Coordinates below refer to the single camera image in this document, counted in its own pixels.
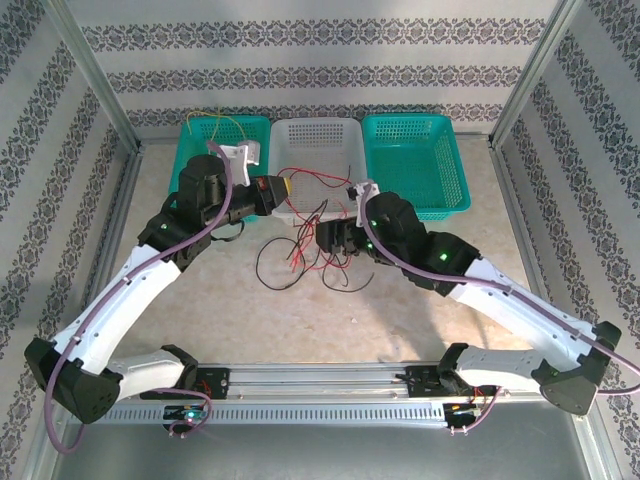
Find teal plastic basket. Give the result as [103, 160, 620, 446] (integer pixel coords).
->
[360, 113, 473, 223]
[167, 115, 272, 224]

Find yellow wire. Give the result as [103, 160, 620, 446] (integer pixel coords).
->
[208, 107, 247, 144]
[185, 110, 224, 146]

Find aluminium frame post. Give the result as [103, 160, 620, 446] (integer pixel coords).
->
[491, 0, 594, 147]
[42, 0, 144, 151]

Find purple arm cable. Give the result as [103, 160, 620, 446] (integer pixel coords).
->
[43, 141, 236, 455]
[359, 179, 640, 435]

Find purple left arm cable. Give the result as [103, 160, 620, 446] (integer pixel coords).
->
[43, 141, 236, 455]

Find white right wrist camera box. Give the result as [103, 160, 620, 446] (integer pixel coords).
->
[347, 180, 380, 225]

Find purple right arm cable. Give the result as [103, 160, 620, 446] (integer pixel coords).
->
[359, 179, 640, 435]

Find red wire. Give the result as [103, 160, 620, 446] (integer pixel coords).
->
[282, 167, 354, 189]
[283, 197, 331, 221]
[287, 219, 351, 274]

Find grey slotted cable duct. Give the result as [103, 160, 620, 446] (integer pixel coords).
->
[65, 403, 576, 427]

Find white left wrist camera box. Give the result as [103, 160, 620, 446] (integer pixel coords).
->
[219, 140, 262, 184]

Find aluminium side rail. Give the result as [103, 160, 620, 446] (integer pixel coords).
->
[69, 144, 146, 366]
[487, 134, 589, 364]

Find black wire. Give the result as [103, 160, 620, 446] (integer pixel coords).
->
[322, 264, 375, 292]
[293, 207, 329, 251]
[255, 237, 314, 291]

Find aluminium back rail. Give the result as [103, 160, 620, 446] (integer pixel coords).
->
[134, 130, 499, 150]

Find grey metal shelf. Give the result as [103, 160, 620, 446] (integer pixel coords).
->
[29, 399, 621, 480]

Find small circuit board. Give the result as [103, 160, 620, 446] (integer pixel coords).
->
[163, 404, 207, 422]
[443, 402, 485, 419]

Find white plastic basket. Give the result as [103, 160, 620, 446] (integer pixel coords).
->
[267, 118, 371, 226]

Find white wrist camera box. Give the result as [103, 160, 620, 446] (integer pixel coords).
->
[347, 180, 380, 225]
[219, 140, 262, 184]

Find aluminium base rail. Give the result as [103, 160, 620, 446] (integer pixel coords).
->
[47, 362, 589, 404]

